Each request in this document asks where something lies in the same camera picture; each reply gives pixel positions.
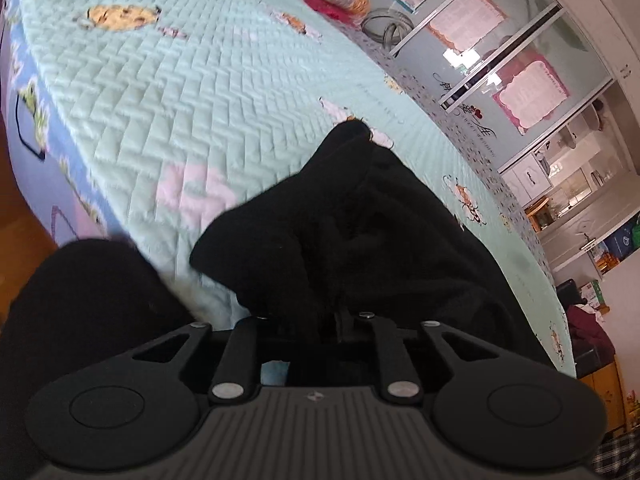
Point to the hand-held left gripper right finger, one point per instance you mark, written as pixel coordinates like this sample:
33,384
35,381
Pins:
385,345

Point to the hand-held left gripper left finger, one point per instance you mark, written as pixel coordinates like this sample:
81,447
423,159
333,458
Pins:
245,345

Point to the black pants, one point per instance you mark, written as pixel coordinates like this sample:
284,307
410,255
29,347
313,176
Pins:
375,240

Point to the person's dark clothing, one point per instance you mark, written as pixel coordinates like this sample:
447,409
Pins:
75,310

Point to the dark red padded jacket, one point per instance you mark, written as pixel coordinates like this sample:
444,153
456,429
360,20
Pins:
587,327

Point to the wooden chair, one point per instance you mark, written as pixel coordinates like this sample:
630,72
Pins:
542,212

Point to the black armchair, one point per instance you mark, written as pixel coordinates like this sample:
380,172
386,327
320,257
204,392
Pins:
592,360

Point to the green white carton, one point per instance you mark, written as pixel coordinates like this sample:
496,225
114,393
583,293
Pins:
595,295

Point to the white shelf unit with drawers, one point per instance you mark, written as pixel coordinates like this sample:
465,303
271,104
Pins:
530,177

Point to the wooden desk with drawers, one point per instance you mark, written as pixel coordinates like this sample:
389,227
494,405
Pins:
605,395

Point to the lilac dotted bedsheet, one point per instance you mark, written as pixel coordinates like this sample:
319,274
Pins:
450,120

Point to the white door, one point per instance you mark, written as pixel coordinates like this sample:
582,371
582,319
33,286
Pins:
590,230

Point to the blue bag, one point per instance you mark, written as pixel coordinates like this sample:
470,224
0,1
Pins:
625,241

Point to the mint bee print quilt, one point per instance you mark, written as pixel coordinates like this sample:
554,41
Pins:
175,85

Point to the green bag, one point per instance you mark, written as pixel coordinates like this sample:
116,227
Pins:
636,222

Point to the pink border poster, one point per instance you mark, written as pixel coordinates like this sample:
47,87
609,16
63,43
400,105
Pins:
532,95

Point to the grey hoops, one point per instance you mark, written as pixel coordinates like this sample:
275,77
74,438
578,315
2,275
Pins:
372,25

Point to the orange border poster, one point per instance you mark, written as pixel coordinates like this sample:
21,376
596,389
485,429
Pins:
467,20

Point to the sliding door wardrobe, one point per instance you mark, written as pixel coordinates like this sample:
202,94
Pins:
525,35

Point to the red cloth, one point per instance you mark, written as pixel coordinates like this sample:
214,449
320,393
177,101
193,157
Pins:
325,5

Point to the white overhead cabinets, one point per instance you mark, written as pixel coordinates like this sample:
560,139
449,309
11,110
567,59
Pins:
600,0

